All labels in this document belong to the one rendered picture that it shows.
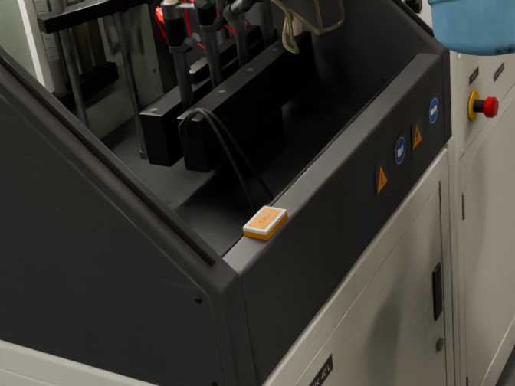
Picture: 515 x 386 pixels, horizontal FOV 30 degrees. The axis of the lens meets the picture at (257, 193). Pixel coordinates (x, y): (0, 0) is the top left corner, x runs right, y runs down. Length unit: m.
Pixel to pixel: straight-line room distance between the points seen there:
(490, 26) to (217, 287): 0.49
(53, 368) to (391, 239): 0.51
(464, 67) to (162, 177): 0.53
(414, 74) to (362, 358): 0.42
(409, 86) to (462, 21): 0.81
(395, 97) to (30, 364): 0.61
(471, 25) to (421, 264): 0.99
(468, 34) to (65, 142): 0.53
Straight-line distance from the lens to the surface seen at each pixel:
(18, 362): 1.28
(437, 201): 1.57
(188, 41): 1.30
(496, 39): 0.59
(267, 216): 1.08
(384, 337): 1.44
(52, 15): 1.42
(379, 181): 1.32
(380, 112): 1.32
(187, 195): 1.42
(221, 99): 1.34
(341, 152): 1.23
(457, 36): 0.60
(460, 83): 1.61
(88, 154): 1.00
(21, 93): 1.02
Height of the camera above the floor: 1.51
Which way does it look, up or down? 29 degrees down
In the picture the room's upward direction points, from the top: 8 degrees counter-clockwise
